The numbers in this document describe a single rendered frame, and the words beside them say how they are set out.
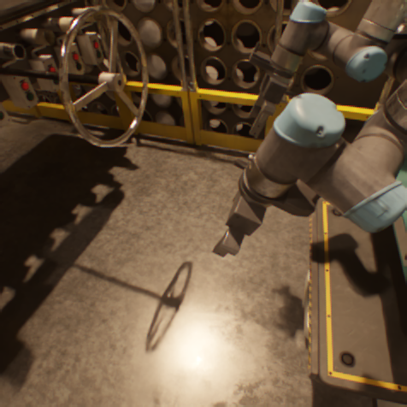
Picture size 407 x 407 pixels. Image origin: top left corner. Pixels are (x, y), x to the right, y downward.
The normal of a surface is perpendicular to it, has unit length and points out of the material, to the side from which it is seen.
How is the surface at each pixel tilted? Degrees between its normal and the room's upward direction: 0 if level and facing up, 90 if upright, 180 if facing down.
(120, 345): 0
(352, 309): 0
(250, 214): 24
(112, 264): 0
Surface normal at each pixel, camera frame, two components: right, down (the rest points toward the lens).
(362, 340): -0.07, -0.70
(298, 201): 0.25, -0.47
